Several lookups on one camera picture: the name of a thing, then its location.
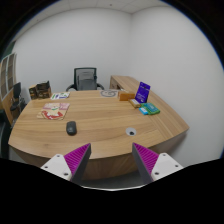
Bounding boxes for yellow small box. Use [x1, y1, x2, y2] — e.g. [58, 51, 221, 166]
[128, 99, 141, 108]

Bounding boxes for red pink mouse pad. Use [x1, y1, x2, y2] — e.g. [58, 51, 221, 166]
[37, 103, 70, 120]

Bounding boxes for black visitor chair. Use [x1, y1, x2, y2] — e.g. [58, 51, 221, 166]
[10, 82, 26, 113]

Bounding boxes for blue small box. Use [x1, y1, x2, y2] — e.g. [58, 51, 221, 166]
[139, 107, 149, 115]

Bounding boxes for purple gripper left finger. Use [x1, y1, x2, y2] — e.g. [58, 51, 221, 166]
[42, 143, 91, 184]

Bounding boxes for green flat box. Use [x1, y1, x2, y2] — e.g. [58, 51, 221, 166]
[141, 103, 160, 115]

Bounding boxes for black computer mouse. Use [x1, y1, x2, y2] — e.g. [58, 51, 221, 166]
[66, 121, 77, 135]

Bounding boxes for orange brown box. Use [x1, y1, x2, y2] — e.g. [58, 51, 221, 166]
[118, 91, 135, 101]

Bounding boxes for desk cable grommet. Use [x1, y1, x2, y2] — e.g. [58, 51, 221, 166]
[126, 127, 137, 136]

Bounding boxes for purple standing sign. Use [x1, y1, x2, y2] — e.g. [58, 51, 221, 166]
[135, 82, 151, 103]

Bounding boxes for dark printed cardboard box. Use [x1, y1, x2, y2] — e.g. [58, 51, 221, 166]
[36, 81, 51, 99]

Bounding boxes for wooden glass door bookcase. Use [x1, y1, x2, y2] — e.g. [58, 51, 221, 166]
[0, 53, 16, 123]

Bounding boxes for white green leaflet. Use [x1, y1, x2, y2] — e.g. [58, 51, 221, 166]
[51, 92, 70, 100]

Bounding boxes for wooden side cabinet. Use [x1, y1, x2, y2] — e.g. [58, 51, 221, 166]
[109, 75, 149, 95]

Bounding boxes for small brown cardboard box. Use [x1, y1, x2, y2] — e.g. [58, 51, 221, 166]
[29, 86, 37, 100]

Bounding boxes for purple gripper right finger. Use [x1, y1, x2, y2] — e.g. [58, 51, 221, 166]
[132, 143, 183, 184]

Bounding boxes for grey mesh office chair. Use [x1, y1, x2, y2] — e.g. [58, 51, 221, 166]
[66, 67, 104, 91]

